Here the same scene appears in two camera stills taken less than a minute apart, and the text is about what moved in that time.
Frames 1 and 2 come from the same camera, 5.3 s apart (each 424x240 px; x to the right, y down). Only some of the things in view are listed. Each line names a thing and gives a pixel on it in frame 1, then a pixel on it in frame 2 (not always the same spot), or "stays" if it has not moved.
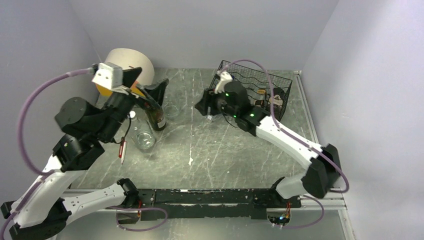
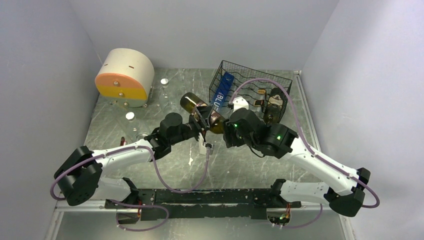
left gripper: (157, 91) to (203, 113)
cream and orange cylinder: (131, 58) stays
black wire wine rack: (263, 89) stays
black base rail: (210, 204) stays
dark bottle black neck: (155, 113) to (200, 108)
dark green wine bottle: (278, 97) stays
